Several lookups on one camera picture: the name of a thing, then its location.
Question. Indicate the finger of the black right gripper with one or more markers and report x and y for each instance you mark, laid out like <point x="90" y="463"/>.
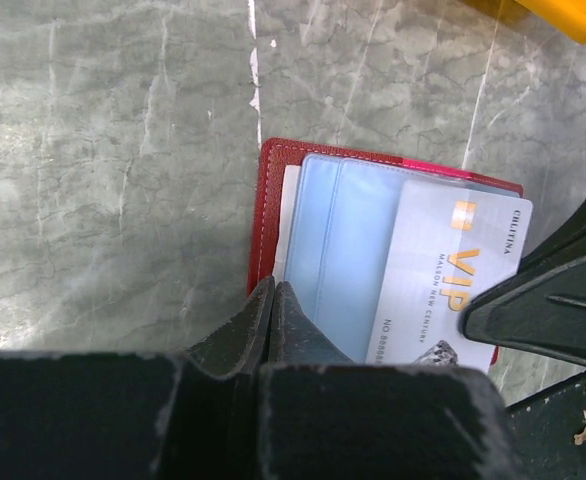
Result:
<point x="542" y="309"/>

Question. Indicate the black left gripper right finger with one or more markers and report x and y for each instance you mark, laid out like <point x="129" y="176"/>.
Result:
<point x="322" y="417"/>

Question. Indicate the red leather card holder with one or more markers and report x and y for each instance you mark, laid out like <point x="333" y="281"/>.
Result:
<point x="323" y="222"/>

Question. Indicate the white VIP credit card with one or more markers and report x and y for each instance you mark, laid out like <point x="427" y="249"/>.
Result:
<point x="449" y="244"/>

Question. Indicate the yellow plastic card bin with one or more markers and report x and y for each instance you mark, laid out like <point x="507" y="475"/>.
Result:
<point x="567" y="16"/>

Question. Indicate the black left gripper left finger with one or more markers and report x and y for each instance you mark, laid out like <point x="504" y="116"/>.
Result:
<point x="138" y="415"/>

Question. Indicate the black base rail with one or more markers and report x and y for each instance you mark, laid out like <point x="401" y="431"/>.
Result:
<point x="550" y="430"/>

